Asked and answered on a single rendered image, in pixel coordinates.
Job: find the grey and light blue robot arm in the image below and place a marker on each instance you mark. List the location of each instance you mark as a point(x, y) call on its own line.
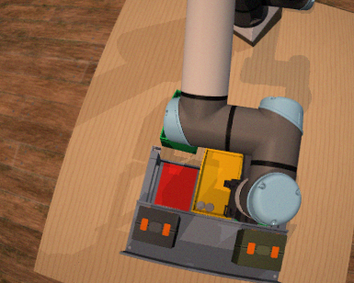
point(201, 117)

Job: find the grey metal shelf rack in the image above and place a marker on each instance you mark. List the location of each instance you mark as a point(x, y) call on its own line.
point(204, 243)

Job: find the green bin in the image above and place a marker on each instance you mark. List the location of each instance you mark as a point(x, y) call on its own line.
point(174, 145)

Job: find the grey round disc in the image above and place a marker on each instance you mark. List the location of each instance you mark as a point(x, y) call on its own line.
point(209, 207)
point(200, 205)

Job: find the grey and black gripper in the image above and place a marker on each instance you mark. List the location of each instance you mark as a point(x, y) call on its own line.
point(232, 211)

